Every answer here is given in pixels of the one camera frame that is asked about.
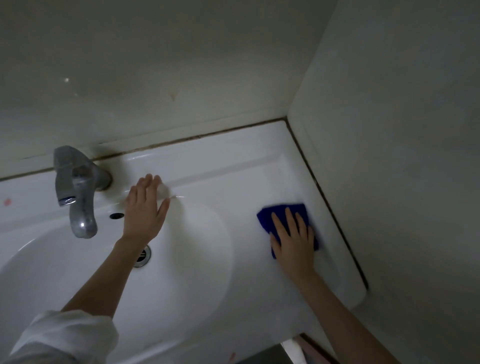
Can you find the person's right thumb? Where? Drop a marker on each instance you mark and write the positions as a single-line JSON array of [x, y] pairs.
[[274, 249]]

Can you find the person's right little finger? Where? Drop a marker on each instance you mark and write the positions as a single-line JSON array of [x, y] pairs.
[[311, 234]]

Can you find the person's left forearm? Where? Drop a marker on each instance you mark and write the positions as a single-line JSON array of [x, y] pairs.
[[107, 277]]

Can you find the person's right middle finger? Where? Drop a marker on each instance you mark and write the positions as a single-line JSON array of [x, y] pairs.
[[290, 221]]

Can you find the blue cleaning cloth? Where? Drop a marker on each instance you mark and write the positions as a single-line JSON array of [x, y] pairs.
[[268, 217]]

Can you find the person's left middle finger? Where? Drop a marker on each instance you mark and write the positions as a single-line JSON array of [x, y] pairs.
[[148, 185]]

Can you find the person's right forearm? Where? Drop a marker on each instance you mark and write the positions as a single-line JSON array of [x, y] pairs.
[[345, 326]]

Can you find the person's right hand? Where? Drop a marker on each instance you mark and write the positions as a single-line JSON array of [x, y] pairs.
[[296, 251]]

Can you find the metal sink drain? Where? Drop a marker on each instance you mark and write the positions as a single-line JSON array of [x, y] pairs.
[[144, 257]]

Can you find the white ceramic washbasin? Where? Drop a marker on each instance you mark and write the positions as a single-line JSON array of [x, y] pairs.
[[210, 240]]

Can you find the white shirt sleeve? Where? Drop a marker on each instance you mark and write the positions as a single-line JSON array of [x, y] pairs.
[[63, 339]]

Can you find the person's left little finger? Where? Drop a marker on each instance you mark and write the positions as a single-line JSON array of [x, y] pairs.
[[131, 197]]

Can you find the person's left thumb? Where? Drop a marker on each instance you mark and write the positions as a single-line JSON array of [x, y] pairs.
[[163, 212]]

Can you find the chrome faucet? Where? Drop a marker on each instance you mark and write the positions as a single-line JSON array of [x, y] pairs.
[[77, 180]]

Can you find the person's left hand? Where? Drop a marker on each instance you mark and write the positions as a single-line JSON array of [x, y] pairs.
[[141, 217]]

